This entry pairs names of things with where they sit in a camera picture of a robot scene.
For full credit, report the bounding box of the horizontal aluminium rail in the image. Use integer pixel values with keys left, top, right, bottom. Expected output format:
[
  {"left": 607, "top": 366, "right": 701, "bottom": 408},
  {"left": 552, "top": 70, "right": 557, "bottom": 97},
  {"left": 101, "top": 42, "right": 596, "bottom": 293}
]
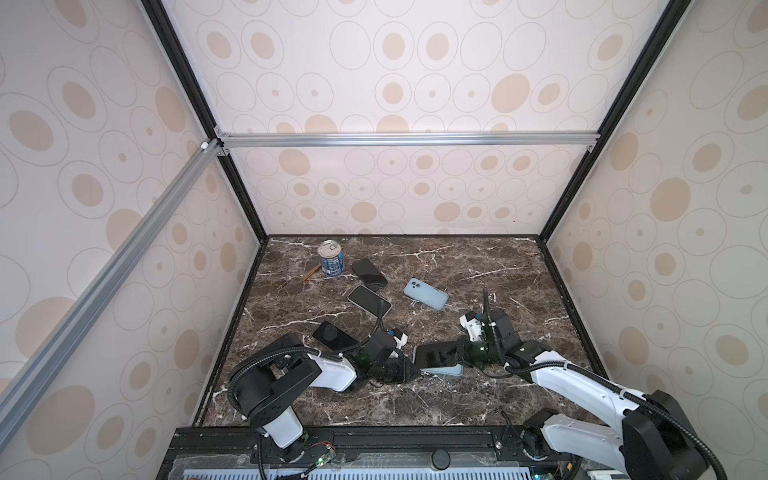
[{"left": 221, "top": 131, "right": 600, "bottom": 148}]

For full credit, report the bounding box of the left diagonal aluminium rail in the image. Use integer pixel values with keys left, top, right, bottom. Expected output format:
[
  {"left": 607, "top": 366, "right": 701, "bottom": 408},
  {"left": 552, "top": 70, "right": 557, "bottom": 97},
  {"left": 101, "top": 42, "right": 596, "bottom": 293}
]
[{"left": 1, "top": 138, "right": 223, "bottom": 448}]

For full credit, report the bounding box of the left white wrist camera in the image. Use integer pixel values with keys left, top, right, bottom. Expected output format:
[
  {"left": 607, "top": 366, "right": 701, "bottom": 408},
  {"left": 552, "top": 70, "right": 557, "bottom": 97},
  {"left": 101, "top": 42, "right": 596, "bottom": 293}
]
[{"left": 392, "top": 330, "right": 408, "bottom": 350}]

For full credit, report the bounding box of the light blue phone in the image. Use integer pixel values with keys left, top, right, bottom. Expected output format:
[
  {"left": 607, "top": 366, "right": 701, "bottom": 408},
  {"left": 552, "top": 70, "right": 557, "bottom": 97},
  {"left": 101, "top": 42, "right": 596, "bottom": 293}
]
[
  {"left": 420, "top": 364, "right": 464, "bottom": 377},
  {"left": 403, "top": 278, "right": 449, "bottom": 311},
  {"left": 347, "top": 285, "right": 392, "bottom": 319}
]

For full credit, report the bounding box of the blue white tin can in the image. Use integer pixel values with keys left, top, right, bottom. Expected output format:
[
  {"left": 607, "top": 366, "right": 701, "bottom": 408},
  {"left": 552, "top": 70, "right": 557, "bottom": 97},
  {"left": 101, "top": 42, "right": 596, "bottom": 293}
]
[{"left": 317, "top": 240, "right": 344, "bottom": 277}]

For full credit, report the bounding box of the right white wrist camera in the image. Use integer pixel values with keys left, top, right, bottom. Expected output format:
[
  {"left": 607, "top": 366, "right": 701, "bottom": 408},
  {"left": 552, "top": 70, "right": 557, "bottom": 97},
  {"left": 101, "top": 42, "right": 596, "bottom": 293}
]
[{"left": 460, "top": 312, "right": 485, "bottom": 342}]

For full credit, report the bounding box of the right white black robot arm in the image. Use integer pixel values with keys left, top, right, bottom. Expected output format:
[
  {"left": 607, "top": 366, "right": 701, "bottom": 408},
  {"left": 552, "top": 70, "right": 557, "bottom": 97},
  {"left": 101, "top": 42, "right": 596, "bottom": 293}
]
[{"left": 458, "top": 305, "right": 727, "bottom": 479}]

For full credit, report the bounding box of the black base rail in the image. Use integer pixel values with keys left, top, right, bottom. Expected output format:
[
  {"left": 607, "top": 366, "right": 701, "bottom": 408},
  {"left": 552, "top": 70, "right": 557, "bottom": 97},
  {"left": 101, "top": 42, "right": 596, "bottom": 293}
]
[{"left": 157, "top": 424, "right": 607, "bottom": 479}]

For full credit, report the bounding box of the brown wooden stick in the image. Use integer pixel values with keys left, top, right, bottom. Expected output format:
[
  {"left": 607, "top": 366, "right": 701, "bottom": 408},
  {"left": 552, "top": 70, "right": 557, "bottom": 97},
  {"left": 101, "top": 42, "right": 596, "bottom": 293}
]
[{"left": 302, "top": 264, "right": 322, "bottom": 282}]

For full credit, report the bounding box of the black phone case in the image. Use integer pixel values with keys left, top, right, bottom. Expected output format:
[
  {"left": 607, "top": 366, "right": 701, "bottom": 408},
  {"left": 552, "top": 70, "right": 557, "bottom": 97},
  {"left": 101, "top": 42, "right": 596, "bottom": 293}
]
[{"left": 351, "top": 258, "right": 388, "bottom": 292}]

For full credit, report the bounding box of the black phone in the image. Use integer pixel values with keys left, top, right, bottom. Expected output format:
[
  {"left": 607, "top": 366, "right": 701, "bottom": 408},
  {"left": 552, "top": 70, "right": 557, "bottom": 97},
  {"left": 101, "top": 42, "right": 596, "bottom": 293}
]
[
  {"left": 313, "top": 321, "right": 358, "bottom": 352},
  {"left": 413, "top": 340, "right": 460, "bottom": 370}
]

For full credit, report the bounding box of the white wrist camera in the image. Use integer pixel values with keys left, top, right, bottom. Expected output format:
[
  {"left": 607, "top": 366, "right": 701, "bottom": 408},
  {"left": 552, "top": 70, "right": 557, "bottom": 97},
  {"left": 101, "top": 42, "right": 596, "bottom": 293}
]
[
  {"left": 392, "top": 330, "right": 408, "bottom": 350},
  {"left": 460, "top": 312, "right": 485, "bottom": 342}
]

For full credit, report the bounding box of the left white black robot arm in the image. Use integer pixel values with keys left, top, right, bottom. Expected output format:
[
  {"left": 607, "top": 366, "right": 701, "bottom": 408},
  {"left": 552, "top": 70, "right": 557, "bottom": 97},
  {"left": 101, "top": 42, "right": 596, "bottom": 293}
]
[{"left": 227, "top": 318, "right": 421, "bottom": 450}]

